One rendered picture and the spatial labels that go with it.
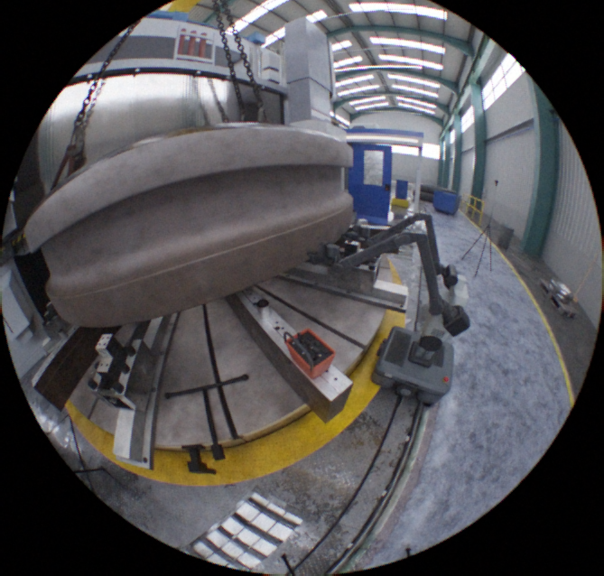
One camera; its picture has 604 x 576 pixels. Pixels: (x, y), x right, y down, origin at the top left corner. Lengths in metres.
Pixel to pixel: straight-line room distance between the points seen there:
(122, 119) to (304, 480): 4.90
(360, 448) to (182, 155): 1.95
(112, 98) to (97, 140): 0.79
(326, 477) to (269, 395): 0.70
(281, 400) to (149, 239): 1.20
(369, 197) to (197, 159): 5.23
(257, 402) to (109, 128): 4.20
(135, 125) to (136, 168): 3.16
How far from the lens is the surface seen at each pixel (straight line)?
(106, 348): 1.37
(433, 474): 1.71
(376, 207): 5.80
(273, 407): 1.27
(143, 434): 1.51
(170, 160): 0.97
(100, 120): 4.14
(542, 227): 9.36
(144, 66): 4.59
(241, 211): 1.17
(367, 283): 1.75
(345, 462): 1.50
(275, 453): 1.51
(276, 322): 1.14
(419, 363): 1.61
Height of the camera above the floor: 1.49
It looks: 31 degrees down
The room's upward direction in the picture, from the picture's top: 3 degrees counter-clockwise
